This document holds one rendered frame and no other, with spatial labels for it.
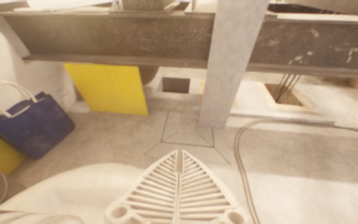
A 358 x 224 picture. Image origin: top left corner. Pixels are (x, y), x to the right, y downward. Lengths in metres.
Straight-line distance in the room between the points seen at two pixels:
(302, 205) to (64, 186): 0.98
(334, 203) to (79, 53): 1.63
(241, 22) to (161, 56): 0.45
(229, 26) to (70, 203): 0.82
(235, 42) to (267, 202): 0.76
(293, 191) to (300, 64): 0.68
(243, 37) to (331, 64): 0.59
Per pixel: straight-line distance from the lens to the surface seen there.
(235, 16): 0.67
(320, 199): 1.04
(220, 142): 0.94
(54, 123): 1.13
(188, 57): 0.86
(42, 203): 0.55
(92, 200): 0.52
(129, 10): 0.82
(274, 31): 0.90
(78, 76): 1.13
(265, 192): 0.90
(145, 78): 1.31
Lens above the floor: 0.76
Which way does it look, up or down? 43 degrees down
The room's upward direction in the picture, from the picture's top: straight up
